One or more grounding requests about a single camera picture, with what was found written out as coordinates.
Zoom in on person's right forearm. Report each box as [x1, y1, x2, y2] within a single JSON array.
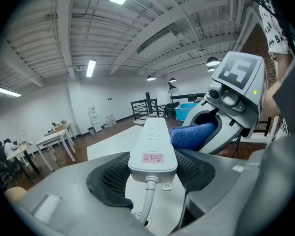
[[260, 80, 283, 119]]

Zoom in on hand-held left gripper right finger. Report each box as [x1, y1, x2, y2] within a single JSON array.
[[172, 147, 273, 236]]

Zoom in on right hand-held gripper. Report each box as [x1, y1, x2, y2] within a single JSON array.
[[182, 51, 268, 156]]

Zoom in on person's white printed shirt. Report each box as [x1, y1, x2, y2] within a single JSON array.
[[257, 0, 295, 142]]

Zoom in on blue plastic crate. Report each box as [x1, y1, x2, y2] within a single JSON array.
[[174, 103, 200, 121]]

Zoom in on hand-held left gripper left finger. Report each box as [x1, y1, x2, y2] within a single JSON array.
[[13, 152, 148, 236]]

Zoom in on black tripod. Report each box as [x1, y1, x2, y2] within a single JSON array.
[[232, 135, 242, 158]]

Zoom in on ceiling air conditioner unit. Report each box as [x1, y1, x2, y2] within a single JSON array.
[[137, 26, 181, 55]]

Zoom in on white power strip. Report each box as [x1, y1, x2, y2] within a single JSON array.
[[127, 118, 179, 229]]

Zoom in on blue cloth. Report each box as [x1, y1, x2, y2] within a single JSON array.
[[167, 121, 218, 150]]

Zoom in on black metal railing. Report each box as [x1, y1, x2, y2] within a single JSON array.
[[130, 92, 158, 121]]

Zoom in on white water dispenser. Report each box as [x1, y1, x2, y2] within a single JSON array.
[[89, 106, 100, 134]]

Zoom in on black-legged white table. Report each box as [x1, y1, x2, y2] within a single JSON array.
[[6, 143, 41, 176]]

